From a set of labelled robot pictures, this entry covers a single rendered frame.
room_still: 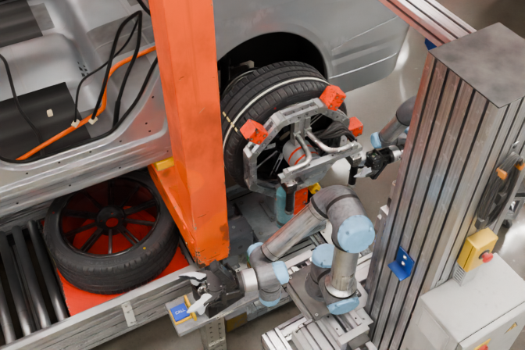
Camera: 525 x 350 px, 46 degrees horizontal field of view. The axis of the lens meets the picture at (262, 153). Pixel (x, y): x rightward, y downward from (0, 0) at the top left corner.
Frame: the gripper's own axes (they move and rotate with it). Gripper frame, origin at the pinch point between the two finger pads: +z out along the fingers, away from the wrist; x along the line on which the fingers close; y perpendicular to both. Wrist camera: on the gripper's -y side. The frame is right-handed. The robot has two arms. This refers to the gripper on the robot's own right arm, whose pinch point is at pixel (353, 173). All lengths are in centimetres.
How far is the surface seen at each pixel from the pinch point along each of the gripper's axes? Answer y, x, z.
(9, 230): -60, -94, 156
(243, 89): 30, -46, 34
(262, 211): -60, -42, 26
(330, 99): 29.7, -21.8, 1.9
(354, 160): 11.5, 1.5, 2.0
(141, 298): -48, -13, 107
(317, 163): 15.0, -2.0, 19.4
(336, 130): 20.8, -11.2, 4.4
